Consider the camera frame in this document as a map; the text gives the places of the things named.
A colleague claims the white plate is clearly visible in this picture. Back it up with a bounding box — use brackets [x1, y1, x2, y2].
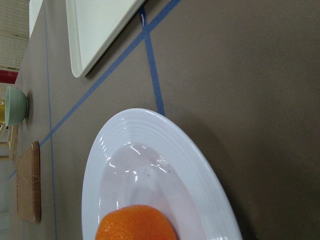
[81, 108, 242, 240]

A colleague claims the orange fruit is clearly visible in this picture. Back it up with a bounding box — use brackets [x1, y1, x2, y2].
[95, 204, 178, 240]

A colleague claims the cream bear tray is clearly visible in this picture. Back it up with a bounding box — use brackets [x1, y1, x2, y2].
[65, 0, 144, 78]

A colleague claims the brown wooden tray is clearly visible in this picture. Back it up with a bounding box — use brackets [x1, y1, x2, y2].
[16, 141, 42, 224]

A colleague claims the green ceramic bowl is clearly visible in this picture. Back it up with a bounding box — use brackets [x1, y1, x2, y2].
[5, 86, 29, 126]

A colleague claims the yellow cup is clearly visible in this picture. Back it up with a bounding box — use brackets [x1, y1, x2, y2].
[0, 100, 6, 124]

